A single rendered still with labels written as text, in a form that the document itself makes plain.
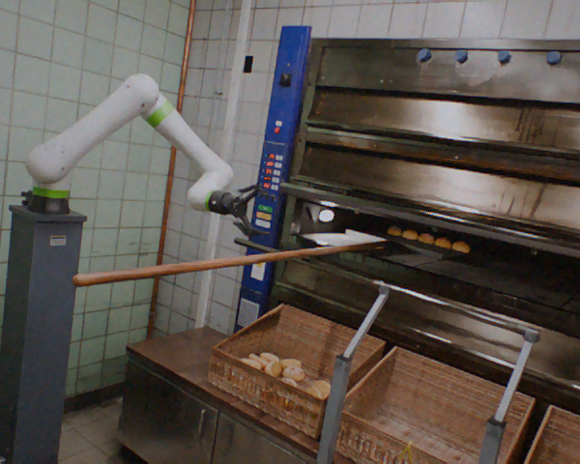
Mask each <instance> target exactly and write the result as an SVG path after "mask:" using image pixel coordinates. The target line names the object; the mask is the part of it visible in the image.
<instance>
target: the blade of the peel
mask: <svg viewBox="0 0 580 464"><path fill-rule="evenodd" d="M346 235H350V236H353V237H357V238H361V239H365V240H369V241H371V242H379V241H382V240H387V239H391V240H394V245H393V246H394V247H398V248H402V249H405V250H409V251H413V252H416V253H420V254H424V255H427V256H431V257H435V258H439V259H446V258H450V257H453V256H458V255H462V254H463V253H459V252H455V251H451V250H447V249H443V248H439V247H435V246H428V245H425V244H421V243H417V242H413V241H409V240H405V239H401V238H397V237H394V236H390V235H386V234H381V233H377V232H369V231H360V230H350V229H346Z"/></svg>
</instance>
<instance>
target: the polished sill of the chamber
mask: <svg viewBox="0 0 580 464"><path fill-rule="evenodd" d="M288 243H290V244H293V245H297V246H300V247H306V248H318V247H336V245H332V244H329V243H325V242H322V241H318V240H314V239H311V238H308V237H305V236H301V235H297V234H295V235H289V241H288ZM330 255H332V256H336V257H339V258H343V259H346V260H350V261H352V262H355V263H359V264H362V265H365V266H368V267H371V268H375V269H378V270H382V271H385V272H389V273H392V274H395V275H399V276H405V277H408V278H410V279H414V280H417V281H421V282H423V283H427V284H430V285H433V286H437V287H440V288H447V289H449V290H453V291H456V292H460V293H463V294H466V295H470V296H473V297H477V298H480V299H484V300H487V301H489V302H493V303H495V304H499V305H504V306H508V307H511V308H515V309H518V310H522V311H525V312H528V313H532V314H534V315H538V316H541V317H544V318H548V319H551V320H555V321H558V322H562V323H564V324H567V325H570V326H573V327H577V328H580V313H578V312H575V311H571V310H567V309H564V308H561V307H558V306H554V305H551V304H545V303H542V302H538V301H534V300H531V299H527V298H524V297H520V296H517V295H513V294H510V293H507V292H503V291H500V290H496V289H493V288H490V287H483V286H479V285H475V284H473V283H469V282H466V281H462V280H458V279H455V278H451V277H448V276H444V275H438V274H434V273H431V272H428V271H425V270H422V269H418V268H415V267H411V266H407V265H404V264H400V263H397V262H393V261H390V260H387V259H383V258H380V257H376V256H372V255H369V254H365V253H362V252H358V251H355V250H353V251H346V252H340V253H332V254H330Z"/></svg>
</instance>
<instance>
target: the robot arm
mask: <svg viewBox="0 0 580 464"><path fill-rule="evenodd" d="M137 116H140V117H141V118H142V119H143V120H144V121H145V122H146V123H147V124H149V125H150V126H151V127H152V128H153V129H154V131H156V132H157V133H159V134H160V135H161V136H162V137H164V138H165V139H166V140H167V141H168V142H171V143H172V144H173V145H174V146H175V147H176V148H177V149H179V150H180V151H181V152H182V153H183V154H184V155H185V156H186V157H187V158H188V159H189V160H190V161H191V162H192V163H193V164H194V165H195V167H196V168H198V169H199V170H200V172H201V173H202V174H203V177H202V178H201V179H200V180H199V181H198V182H197V183H196V184H195V185H194V186H193V187H192V188H191V189H190V190H189V191H188V203H189V205H190V206H191V208H192V209H193V210H195V211H198V212H209V213H213V214H217V215H220V216H227V215H229V216H232V217H235V219H234V221H232V224H234V225H236V226H237V227H238V228H239V229H240V230H241V231H242V232H243V233H244V234H245V235H246V236H247V237H248V238H253V234H255V235H261V234H265V235H271V232H268V231H265V230H261V229H257V228H253V226H252V224H251V223H250V221H249V219H248V218H247V215H246V213H247V206H248V204H247V203H248V202H249V201H250V200H251V199H253V198H254V197H255V196H257V195H258V194H259V195H263V196H267V197H272V198H277V196H276V195H271V194H268V193H269V192H268V191H267V190H263V189H261V187H262V185H261V184H255V185H252V186H250V187H247V188H243V189H237V192H238V193H239V196H234V195H232V194H231V193H230V192H227V191H224V190H225V189H226V188H227V187H228V186H229V185H230V184H231V182H232V180H233V171H232V169H231V167H230V166H229V165H228V164H227V163H226V162H224V161H223V160H222V159H221V158H219V157H218V156H217V155H216V154H215V153H214V152H213V151H212V150H211V149H210V148H209V147H208V146H207V145H206V144H205V143H204V142H202V140H201V139H200V138H199V137H198V136H197V135H196V134H195V132H194V131H193V130H192V129H191V128H190V127H189V125H188V124H187V123H186V122H185V120H184V119H183V118H182V117H181V115H180V114H179V113H178V111H177V110H176V108H174V107H173V106H172V105H171V103H170V102H169V101H168V100H167V99H166V98H165V96H164V95H163V94H162V93H161V92H160V90H159V87H158V84H157V83H156V81H155V80H154V79H153V78H152V77H150V76H149V75H147V74H143V73H136V74H133V75H131V76H129V77H128V79H127V80H126V81H125V82H124V83H123V84H122V85H121V86H120V87H119V88H118V89H117V90H116V91H115V92H114V93H113V94H112V95H110V96H109V97H108V98H107V99H106V100H105V101H104V102H102V103H101V104H100V105H99V106H98V107H96V108H95V109H94V110H93V111H91V112H90V113H89V114H88V115H86V116H85V117H84V118H82V119H81V120H80V121H78V122H77V123H75V124H74V125H73V126H71V127H70V128H68V129H67V130H65V131H63V132H62V133H60V134H58V135H57V136H55V138H53V139H51V140H50V141H48V142H45V143H44V144H40V145H38V146H37V147H36V148H35V149H33V150H32V151H31V152H30V153H29V154H28V156H27V158H26V169H27V172H28V173H29V175H30V176H31V177H32V178H33V180H32V189H33V190H28V191H27V192H25V191H23V192H22V193H21V196H22V197H25V198H26V199H25V200H22V202H21V205H22V206H27V210H28V211H30V212H34V213H39V214H46V215H68V214H69V213H70V208H69V205H68V193H69V191H70V184H71V175H72V168H73V167H74V166H75V165H76V164H77V163H78V162H79V161H80V160H81V159H82V158H83V157H84V156H85V155H86V154H88V153H89V152H90V151H91V150H92V149H93V148H95V147H96V146H97V145H98V144H99V143H101V142H103V141H104V140H105V139H106V138H107V137H108V136H110V135H111V134H112V133H114V132H115V131H117V130H118V129H120V128H121V127H123V126H124V125H126V124H127V123H128V122H129V121H131V120H132V119H134V118H135V117H137ZM254 189H255V191H253V192H252V193H251V194H249V195H248V196H247V197H245V198H243V197H242V195H243V194H245V192H249V191H252V190H254ZM239 218H240V219H241V220H242V221H243V223H244V224H242V223H241V221H240V220H239Z"/></svg>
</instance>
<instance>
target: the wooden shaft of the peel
mask: <svg viewBox="0 0 580 464"><path fill-rule="evenodd" d="M386 245H387V242H386V241H379V242H370V243H361V244H352V245H345V246H328V247H318V248H310V249H301V250H292V251H283V252H276V253H267V254H258V255H250V256H241V257H232V258H223V259H215V260H206V261H198V262H188V263H180V264H171V265H162V266H154V267H145V268H136V269H128V270H120V271H111V272H102V273H93V274H85V275H75V276H74V277H73V278H72V285H73V286H74V287H77V288H80V287H87V286H95V285H102V284H109V283H117V282H124V281H131V280H138V279H145V278H152V277H160V276H174V275H180V274H188V273H195V272H203V271H209V270H216V269H223V268H231V267H238V266H245V265H252V264H260V263H268V262H275V261H281V260H288V259H296V258H303V257H310V256H317V255H325V254H332V253H340V252H346V251H353V250H360V249H368V248H375V247H385V246H386Z"/></svg>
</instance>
